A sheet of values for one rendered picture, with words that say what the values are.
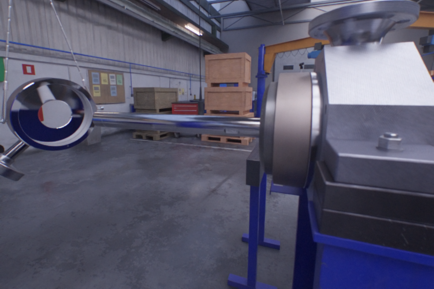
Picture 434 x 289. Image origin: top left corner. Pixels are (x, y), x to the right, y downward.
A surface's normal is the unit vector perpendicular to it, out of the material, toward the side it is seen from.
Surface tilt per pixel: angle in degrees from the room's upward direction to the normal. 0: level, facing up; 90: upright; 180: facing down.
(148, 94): 90
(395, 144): 90
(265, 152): 108
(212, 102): 90
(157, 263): 0
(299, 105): 61
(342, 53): 45
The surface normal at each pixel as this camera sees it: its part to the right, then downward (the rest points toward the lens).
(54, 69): 0.94, 0.06
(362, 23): -0.31, 0.73
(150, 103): -0.40, 0.15
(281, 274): 0.00, -0.99
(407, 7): 0.22, 0.16
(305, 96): -0.26, -0.47
